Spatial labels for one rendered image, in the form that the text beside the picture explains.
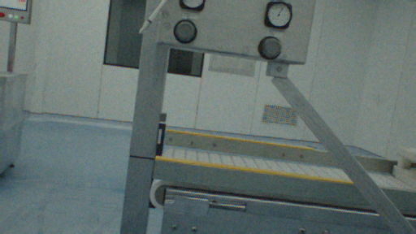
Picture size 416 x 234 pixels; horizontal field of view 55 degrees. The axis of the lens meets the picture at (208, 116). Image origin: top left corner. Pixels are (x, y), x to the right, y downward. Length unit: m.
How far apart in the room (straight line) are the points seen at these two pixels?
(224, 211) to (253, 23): 0.30
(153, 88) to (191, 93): 4.86
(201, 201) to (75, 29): 5.20
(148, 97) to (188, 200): 0.33
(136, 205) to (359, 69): 5.88
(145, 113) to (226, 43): 0.38
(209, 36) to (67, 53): 5.21
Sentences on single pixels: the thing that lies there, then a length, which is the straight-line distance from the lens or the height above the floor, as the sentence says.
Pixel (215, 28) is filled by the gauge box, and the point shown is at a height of 1.06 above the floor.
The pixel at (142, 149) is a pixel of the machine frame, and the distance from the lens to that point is 0.93.
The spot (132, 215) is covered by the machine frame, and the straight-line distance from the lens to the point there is 0.97.
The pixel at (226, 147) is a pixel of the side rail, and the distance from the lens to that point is 0.90.
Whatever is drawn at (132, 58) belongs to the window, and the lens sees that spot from 5.69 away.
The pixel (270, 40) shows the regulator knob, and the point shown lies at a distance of 0.57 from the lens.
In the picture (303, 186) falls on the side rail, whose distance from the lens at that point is 0.66.
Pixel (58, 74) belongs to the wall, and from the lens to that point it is 5.78.
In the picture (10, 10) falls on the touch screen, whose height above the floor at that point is 1.22.
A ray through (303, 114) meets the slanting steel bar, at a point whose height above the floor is 0.95.
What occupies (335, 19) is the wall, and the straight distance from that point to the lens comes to 6.44.
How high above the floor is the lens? 1.00
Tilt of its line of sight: 7 degrees down
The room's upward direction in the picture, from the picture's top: 8 degrees clockwise
